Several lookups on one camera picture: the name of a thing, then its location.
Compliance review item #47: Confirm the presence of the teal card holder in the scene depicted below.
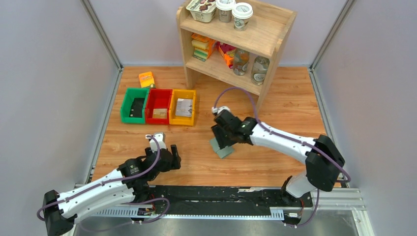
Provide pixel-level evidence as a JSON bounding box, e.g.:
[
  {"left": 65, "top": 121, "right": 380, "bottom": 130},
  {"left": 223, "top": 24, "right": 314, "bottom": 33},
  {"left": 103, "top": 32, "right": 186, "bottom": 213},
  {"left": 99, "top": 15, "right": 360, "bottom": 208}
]
[{"left": 209, "top": 138, "right": 235, "bottom": 159}]

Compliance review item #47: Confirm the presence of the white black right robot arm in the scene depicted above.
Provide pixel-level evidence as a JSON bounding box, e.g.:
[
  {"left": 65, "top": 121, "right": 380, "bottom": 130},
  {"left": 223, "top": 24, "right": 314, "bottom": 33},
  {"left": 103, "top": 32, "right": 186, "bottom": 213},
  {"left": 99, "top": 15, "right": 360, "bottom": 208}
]
[{"left": 211, "top": 107, "right": 345, "bottom": 198}]

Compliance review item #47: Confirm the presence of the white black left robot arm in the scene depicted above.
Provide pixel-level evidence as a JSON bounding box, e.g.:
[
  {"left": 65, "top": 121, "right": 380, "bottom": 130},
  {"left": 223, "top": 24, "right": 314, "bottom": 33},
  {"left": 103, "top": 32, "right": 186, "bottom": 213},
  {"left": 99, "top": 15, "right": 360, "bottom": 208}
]
[{"left": 40, "top": 145, "right": 181, "bottom": 236}]

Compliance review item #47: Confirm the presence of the tan card in red bin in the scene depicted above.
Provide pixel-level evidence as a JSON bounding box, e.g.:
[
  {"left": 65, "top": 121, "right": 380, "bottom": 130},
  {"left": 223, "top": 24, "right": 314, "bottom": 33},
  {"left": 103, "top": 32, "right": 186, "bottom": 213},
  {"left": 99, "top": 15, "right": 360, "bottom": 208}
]
[{"left": 152, "top": 108, "right": 167, "bottom": 119}]

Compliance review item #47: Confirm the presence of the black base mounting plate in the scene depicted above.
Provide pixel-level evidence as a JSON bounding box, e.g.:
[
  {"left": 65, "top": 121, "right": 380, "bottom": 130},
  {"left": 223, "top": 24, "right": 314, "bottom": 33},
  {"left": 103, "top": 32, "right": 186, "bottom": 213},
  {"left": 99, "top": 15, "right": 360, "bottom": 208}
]
[{"left": 133, "top": 185, "right": 313, "bottom": 224}]

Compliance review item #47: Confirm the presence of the white packet in yellow bin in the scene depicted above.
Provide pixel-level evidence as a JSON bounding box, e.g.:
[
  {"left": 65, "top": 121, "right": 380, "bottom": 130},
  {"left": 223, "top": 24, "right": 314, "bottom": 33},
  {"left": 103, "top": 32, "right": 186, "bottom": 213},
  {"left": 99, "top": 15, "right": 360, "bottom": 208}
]
[{"left": 175, "top": 98, "right": 193, "bottom": 118}]

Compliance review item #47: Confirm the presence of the black item in green bin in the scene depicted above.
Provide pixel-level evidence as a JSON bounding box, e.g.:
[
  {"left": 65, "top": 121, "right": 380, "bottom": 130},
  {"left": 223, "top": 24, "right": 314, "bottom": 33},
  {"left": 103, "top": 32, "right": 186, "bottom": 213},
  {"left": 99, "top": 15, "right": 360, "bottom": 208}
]
[{"left": 129, "top": 98, "right": 145, "bottom": 118}]

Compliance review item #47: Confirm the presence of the yellow plastic bin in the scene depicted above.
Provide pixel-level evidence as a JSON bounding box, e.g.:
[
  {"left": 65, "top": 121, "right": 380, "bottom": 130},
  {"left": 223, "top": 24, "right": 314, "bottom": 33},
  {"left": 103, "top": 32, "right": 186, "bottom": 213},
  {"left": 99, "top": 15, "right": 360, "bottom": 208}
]
[{"left": 169, "top": 89, "right": 197, "bottom": 126}]

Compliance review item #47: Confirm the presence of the red plastic bin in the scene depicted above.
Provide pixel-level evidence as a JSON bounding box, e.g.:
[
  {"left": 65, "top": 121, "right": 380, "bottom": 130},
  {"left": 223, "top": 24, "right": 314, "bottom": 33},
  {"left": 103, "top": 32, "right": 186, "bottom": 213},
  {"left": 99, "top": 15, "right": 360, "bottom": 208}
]
[{"left": 145, "top": 88, "right": 173, "bottom": 125}]

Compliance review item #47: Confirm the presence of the green plastic bin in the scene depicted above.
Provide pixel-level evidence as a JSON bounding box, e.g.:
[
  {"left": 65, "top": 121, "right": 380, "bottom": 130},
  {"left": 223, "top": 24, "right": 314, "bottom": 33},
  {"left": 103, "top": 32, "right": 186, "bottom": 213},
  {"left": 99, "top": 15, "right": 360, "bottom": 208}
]
[{"left": 120, "top": 88, "right": 149, "bottom": 124}]

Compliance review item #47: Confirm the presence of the right clear glass bottle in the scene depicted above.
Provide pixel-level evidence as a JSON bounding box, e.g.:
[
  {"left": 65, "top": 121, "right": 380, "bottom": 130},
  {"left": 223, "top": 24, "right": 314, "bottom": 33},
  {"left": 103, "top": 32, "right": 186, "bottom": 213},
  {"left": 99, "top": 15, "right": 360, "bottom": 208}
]
[{"left": 251, "top": 56, "right": 270, "bottom": 85}]

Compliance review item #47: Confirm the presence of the clear glass bottle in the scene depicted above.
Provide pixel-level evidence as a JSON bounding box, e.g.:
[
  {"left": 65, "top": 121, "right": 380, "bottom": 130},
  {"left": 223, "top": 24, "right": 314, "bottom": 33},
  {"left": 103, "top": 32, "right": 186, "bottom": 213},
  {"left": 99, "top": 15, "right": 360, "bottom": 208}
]
[
  {"left": 232, "top": 48, "right": 250, "bottom": 76},
  {"left": 251, "top": 56, "right": 270, "bottom": 85}
]

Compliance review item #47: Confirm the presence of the left clear glass bottle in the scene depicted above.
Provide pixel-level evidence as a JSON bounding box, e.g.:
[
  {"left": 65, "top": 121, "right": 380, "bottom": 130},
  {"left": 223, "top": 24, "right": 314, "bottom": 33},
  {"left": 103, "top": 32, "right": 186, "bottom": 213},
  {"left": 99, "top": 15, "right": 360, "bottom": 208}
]
[{"left": 232, "top": 48, "right": 250, "bottom": 76}]

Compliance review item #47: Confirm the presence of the wooden shelf unit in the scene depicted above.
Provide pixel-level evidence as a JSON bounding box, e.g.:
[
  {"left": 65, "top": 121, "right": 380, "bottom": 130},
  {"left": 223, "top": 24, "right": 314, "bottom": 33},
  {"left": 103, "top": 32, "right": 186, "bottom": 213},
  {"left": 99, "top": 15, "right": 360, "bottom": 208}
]
[{"left": 176, "top": 0, "right": 297, "bottom": 111}]

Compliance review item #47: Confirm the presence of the orange yellow snack box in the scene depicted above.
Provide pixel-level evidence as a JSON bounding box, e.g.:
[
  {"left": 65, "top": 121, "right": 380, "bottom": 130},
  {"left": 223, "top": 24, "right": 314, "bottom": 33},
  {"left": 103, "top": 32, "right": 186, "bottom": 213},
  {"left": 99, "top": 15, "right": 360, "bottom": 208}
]
[{"left": 138, "top": 71, "right": 156, "bottom": 88}]

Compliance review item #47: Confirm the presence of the orange red snack box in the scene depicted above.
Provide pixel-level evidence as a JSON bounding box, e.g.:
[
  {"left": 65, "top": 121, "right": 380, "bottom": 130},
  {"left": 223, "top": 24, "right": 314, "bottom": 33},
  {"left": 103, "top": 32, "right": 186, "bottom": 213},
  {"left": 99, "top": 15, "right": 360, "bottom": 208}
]
[{"left": 217, "top": 42, "right": 237, "bottom": 69}]

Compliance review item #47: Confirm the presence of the stack of sponges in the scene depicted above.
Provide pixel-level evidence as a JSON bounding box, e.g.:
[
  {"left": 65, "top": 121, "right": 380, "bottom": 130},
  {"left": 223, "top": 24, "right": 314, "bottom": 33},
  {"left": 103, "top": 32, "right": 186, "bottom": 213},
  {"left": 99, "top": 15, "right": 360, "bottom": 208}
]
[{"left": 191, "top": 33, "right": 217, "bottom": 61}]

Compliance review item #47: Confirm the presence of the right coffee cup white lid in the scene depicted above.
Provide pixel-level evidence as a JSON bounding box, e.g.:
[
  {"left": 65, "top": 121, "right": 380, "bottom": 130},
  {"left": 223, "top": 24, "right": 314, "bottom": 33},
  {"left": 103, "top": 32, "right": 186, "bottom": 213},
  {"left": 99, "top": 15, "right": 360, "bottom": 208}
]
[{"left": 232, "top": 2, "right": 253, "bottom": 31}]

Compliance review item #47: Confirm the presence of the coffee cup white lid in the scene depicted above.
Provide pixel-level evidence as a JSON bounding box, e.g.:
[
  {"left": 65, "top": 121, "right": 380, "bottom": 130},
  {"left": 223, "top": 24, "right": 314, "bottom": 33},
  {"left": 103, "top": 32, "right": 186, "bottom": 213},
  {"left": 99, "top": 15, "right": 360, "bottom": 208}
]
[
  {"left": 232, "top": 2, "right": 253, "bottom": 31},
  {"left": 216, "top": 0, "right": 236, "bottom": 23}
]

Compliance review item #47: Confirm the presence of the left coffee cup white lid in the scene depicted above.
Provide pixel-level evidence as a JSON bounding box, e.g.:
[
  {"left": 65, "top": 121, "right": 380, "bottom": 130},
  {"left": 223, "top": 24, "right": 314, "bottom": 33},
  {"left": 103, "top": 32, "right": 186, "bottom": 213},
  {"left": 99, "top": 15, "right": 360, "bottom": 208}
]
[{"left": 216, "top": 0, "right": 236, "bottom": 23}]

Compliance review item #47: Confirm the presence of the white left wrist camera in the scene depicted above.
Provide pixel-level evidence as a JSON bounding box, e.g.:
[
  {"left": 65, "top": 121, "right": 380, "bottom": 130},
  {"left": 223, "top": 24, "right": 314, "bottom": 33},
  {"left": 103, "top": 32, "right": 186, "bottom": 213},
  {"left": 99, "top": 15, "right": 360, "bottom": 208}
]
[{"left": 145, "top": 132, "right": 167, "bottom": 152}]

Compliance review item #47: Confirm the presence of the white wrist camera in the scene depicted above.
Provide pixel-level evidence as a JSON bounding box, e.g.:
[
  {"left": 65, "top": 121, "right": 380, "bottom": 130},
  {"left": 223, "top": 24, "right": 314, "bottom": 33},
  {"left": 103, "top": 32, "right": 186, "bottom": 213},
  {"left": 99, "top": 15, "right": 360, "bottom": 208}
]
[
  {"left": 211, "top": 106, "right": 231, "bottom": 116},
  {"left": 145, "top": 132, "right": 167, "bottom": 152}
]

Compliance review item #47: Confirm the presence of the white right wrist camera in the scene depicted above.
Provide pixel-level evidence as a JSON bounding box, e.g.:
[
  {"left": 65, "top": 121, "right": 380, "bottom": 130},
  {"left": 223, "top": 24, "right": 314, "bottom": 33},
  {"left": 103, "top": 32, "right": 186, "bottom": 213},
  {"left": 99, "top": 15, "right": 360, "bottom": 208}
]
[{"left": 211, "top": 106, "right": 231, "bottom": 116}]

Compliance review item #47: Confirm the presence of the aluminium frame rail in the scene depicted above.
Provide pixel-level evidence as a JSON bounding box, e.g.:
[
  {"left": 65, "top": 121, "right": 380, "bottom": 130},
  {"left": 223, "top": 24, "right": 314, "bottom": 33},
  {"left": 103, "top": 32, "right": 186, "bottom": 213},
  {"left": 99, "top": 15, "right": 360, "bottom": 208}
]
[{"left": 72, "top": 185, "right": 374, "bottom": 236}]

